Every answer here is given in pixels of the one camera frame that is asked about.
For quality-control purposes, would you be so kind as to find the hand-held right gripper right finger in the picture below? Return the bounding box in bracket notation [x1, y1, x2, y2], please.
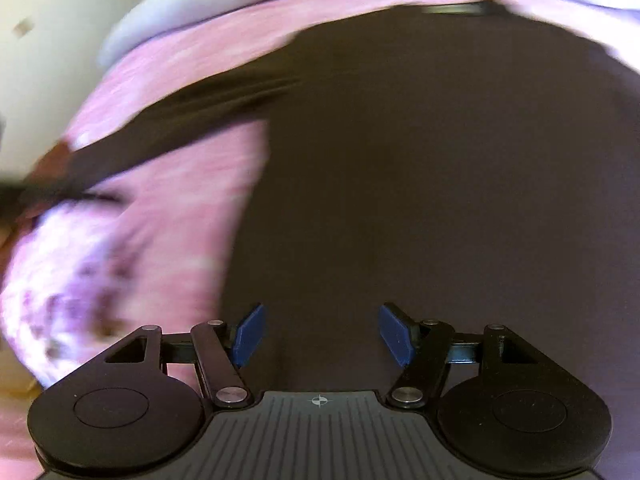
[377, 302, 540, 409]

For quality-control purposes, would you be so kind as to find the pink floral blanket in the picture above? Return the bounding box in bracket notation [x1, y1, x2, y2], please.
[0, 0, 640, 480]

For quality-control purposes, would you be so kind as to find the dark brown garment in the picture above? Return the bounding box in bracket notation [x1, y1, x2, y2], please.
[65, 0, 640, 397]

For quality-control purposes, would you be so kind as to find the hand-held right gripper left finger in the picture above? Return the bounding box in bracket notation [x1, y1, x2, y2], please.
[102, 302, 266, 409]

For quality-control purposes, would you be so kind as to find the striped pale duvet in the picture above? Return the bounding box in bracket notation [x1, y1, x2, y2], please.
[97, 0, 640, 69]

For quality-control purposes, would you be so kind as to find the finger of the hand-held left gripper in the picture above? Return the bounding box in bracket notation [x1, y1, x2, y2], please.
[0, 180, 124, 212]

